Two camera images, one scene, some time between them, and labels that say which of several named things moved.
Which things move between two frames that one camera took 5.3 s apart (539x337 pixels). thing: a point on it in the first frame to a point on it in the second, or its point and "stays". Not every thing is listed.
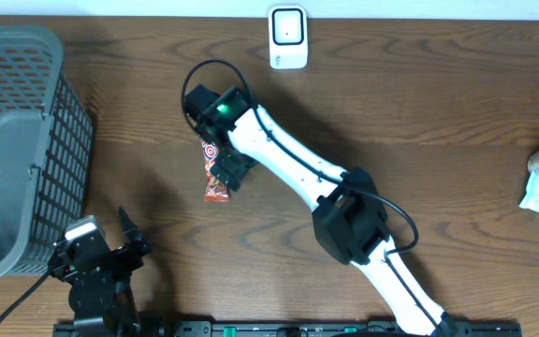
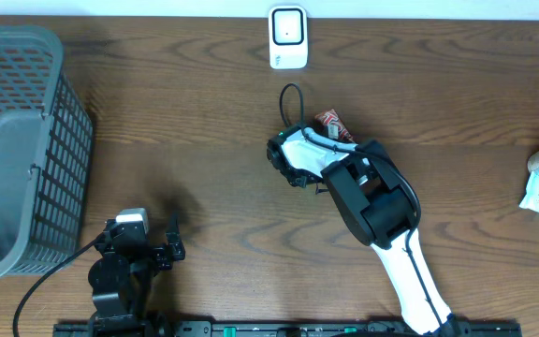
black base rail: [280, 329] stays
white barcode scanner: [288, 37] stays
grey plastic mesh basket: [31, 152] stays
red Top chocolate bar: [215, 190] to [337, 129]
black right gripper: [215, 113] to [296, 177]
